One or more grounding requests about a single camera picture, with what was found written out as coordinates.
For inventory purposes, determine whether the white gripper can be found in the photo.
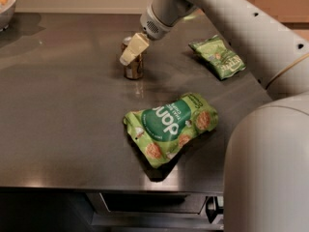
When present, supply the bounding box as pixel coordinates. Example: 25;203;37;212
120;0;196;66

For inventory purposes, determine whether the orange soda can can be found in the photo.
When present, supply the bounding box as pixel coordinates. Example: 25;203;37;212
121;37;143;80

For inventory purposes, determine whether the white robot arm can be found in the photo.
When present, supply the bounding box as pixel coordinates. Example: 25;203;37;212
140;0;309;232

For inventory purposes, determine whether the green jalapeno chip bag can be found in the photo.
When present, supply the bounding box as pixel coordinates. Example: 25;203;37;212
189;35;246;80

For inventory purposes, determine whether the green rice chips bag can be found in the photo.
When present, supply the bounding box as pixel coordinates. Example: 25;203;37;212
124;93;218;168

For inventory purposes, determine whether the metal fruit bowl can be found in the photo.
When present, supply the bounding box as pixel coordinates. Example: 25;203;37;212
0;0;17;32

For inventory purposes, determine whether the black drawer under counter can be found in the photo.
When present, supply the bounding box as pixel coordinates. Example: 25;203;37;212
87;192;224;232

